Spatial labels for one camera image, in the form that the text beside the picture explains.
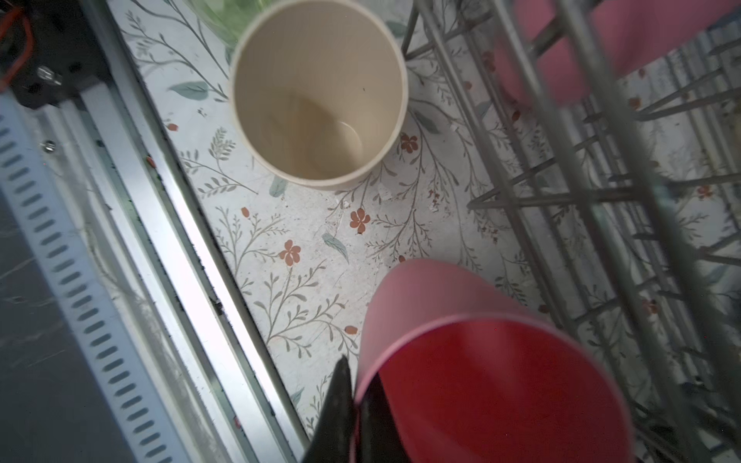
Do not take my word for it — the pink plastic cup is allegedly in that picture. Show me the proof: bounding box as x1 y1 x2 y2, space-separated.
355 259 634 462
493 0 740 105

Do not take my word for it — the grey wire dish rack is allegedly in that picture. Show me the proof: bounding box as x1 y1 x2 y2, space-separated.
403 1 740 462

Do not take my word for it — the green transparent cup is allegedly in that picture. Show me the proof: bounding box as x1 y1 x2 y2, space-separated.
186 0 274 46

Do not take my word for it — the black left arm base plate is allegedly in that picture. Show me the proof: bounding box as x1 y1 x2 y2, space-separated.
1 1 110 109

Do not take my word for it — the beige plastic cup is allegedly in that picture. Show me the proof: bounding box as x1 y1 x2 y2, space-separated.
230 1 409 191

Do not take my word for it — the white slotted cable duct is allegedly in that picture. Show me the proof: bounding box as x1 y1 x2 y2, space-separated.
1 94 190 462

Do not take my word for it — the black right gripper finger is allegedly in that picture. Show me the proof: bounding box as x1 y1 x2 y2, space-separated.
303 357 410 462

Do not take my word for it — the floral table mat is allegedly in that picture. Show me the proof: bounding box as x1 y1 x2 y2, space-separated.
106 0 741 463

